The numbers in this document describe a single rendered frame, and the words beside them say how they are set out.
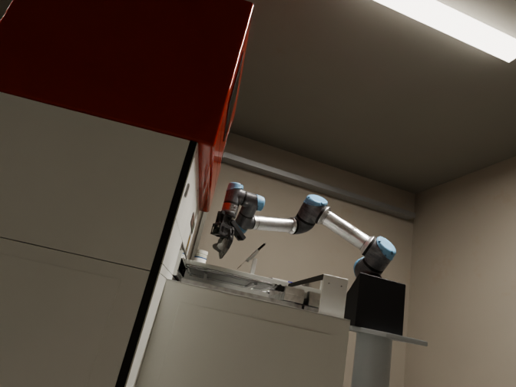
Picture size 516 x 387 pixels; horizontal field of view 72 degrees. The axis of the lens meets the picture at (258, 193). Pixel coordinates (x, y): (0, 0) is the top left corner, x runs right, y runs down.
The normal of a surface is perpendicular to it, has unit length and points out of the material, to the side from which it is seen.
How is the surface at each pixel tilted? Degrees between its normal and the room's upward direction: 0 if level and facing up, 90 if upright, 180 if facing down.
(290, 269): 90
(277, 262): 90
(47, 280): 90
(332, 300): 90
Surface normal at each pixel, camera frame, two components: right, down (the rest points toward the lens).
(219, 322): 0.15, -0.30
